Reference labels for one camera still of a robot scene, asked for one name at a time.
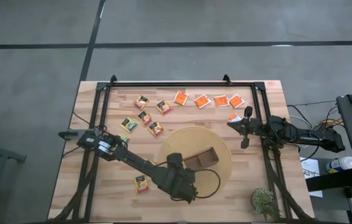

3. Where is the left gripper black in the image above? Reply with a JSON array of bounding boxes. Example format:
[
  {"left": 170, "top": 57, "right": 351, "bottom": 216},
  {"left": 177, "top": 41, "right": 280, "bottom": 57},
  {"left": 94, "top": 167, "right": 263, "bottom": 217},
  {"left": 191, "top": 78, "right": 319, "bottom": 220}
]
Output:
[{"left": 163, "top": 151, "right": 199, "bottom": 205}]

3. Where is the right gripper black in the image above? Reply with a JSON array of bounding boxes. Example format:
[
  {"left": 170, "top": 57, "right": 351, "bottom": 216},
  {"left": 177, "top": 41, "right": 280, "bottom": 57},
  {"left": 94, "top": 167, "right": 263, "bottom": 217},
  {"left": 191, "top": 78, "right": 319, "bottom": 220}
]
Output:
[{"left": 227, "top": 106, "right": 261, "bottom": 150}]

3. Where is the orange and white tea packet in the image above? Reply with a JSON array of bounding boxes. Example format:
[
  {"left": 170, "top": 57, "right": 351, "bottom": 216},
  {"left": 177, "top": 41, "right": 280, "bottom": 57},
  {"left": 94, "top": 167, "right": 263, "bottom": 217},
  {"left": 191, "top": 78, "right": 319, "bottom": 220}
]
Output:
[{"left": 226, "top": 112, "right": 243, "bottom": 123}]

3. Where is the wooden tea caddy with handles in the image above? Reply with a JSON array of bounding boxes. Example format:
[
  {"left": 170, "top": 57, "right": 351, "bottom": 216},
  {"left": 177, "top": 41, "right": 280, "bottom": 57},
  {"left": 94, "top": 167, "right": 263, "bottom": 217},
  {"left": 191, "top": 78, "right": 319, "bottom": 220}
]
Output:
[{"left": 182, "top": 146, "right": 220, "bottom": 172}]

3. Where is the red and black tea packet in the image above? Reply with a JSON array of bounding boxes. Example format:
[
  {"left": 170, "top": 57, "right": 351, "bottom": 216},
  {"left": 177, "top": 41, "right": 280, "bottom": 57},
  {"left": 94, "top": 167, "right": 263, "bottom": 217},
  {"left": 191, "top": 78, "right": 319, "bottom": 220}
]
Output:
[
  {"left": 134, "top": 174, "right": 150, "bottom": 194},
  {"left": 147, "top": 121, "right": 165, "bottom": 138},
  {"left": 133, "top": 95, "right": 151, "bottom": 111},
  {"left": 155, "top": 100, "right": 173, "bottom": 116},
  {"left": 136, "top": 110, "right": 153, "bottom": 127}
]

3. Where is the plain orange tea packet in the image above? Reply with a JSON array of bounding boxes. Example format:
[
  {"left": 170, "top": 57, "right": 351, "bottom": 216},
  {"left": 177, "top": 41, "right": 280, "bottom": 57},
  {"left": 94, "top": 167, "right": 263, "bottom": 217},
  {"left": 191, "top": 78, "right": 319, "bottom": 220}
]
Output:
[
  {"left": 193, "top": 93, "right": 212, "bottom": 110},
  {"left": 213, "top": 95, "right": 230, "bottom": 108},
  {"left": 228, "top": 93, "right": 246, "bottom": 110},
  {"left": 172, "top": 90, "right": 190, "bottom": 106}
]

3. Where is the round woven straw placemat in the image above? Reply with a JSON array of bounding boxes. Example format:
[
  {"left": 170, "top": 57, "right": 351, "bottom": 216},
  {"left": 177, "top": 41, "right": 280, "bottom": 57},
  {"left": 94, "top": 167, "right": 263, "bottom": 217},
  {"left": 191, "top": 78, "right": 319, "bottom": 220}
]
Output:
[{"left": 158, "top": 126, "right": 233, "bottom": 200}]

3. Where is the potted green table plant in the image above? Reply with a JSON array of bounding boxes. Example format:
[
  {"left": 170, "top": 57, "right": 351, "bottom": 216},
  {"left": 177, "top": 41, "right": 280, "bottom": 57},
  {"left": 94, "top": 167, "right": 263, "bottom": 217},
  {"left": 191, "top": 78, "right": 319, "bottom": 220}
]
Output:
[{"left": 250, "top": 187, "right": 282, "bottom": 222}]

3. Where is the white paper sheet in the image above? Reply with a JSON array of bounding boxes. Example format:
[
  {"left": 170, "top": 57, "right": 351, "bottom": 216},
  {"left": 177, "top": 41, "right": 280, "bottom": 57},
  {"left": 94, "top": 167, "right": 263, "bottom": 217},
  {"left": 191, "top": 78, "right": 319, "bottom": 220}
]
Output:
[{"left": 299, "top": 157, "right": 324, "bottom": 198}]

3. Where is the black shelf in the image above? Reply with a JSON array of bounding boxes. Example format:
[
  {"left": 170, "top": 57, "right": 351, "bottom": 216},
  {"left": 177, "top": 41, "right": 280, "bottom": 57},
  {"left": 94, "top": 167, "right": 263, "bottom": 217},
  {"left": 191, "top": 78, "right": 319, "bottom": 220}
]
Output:
[{"left": 305, "top": 167, "right": 352, "bottom": 192}]

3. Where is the white blue labelled bottle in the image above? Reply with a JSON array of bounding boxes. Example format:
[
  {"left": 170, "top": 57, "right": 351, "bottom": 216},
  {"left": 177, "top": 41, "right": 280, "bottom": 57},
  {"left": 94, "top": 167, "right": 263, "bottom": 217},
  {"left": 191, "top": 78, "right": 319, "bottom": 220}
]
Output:
[{"left": 325, "top": 156, "right": 352, "bottom": 174}]

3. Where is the black looped gripper cable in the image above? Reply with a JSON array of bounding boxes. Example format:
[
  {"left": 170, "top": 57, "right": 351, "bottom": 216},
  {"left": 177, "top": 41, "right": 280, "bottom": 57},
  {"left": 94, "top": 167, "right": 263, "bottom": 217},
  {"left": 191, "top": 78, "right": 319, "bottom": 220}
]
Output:
[{"left": 191, "top": 169, "right": 222, "bottom": 200}]

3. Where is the black aluminium table frame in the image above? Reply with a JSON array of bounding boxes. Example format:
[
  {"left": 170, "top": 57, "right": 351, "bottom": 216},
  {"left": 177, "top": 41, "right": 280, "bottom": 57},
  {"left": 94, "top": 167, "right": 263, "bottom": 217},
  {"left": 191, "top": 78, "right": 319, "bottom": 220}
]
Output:
[{"left": 56, "top": 73, "right": 312, "bottom": 223}]

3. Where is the black power cable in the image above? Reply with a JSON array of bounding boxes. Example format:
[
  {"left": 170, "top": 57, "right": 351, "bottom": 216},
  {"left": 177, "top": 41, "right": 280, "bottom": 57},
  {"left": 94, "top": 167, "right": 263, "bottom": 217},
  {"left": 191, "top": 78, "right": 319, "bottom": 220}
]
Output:
[{"left": 286, "top": 99, "right": 338, "bottom": 108}]

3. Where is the yellow cable bundle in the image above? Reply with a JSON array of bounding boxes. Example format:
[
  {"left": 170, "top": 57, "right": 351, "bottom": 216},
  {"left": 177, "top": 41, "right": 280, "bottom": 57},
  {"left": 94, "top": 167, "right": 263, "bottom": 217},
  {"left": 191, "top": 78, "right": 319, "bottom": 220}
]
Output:
[{"left": 314, "top": 117, "right": 345, "bottom": 131}]

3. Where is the black side bracket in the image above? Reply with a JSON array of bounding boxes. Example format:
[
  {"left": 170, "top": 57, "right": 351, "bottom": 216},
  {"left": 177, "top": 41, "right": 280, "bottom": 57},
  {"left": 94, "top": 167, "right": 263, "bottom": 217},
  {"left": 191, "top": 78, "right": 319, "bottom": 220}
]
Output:
[{"left": 58, "top": 130, "right": 80, "bottom": 140}]

